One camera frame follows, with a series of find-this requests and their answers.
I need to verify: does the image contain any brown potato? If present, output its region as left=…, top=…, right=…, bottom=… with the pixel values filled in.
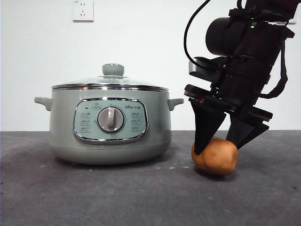
left=191, top=137, right=238, bottom=176

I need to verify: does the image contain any glass lid with green knob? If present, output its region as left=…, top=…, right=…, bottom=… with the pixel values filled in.
left=51, top=63, right=169, bottom=91

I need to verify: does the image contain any pale green electric pot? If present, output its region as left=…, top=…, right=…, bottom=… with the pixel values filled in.
left=34, top=86, right=184, bottom=165

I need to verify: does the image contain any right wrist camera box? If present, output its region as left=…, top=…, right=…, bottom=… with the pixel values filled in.
left=188, top=56, right=225, bottom=82

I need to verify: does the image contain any black sleeved cable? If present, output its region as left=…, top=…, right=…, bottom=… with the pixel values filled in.
left=258, top=43, right=289, bottom=98

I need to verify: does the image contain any thin black cable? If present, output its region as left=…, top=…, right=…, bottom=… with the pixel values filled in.
left=184, top=0, right=211, bottom=62

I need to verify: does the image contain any white wall socket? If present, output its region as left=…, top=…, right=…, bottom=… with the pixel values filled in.
left=72, top=0, right=94, bottom=23

